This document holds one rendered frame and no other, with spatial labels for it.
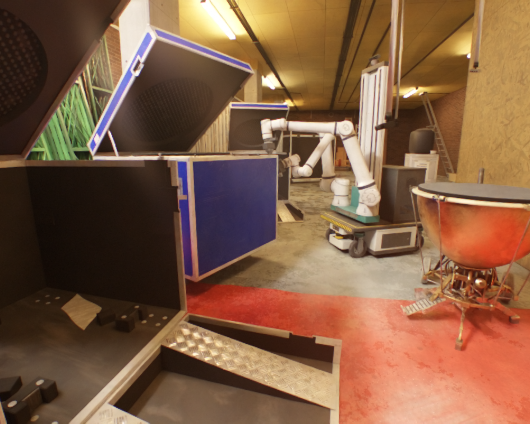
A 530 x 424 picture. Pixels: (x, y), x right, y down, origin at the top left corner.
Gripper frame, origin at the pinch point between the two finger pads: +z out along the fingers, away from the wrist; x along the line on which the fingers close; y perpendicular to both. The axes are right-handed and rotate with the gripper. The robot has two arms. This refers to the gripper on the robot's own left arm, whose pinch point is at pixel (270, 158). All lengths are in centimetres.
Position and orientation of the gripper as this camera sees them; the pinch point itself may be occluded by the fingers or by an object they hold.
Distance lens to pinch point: 262.3
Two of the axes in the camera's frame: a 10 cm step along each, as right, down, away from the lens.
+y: -8.2, 0.5, 5.7
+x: -5.5, 1.8, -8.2
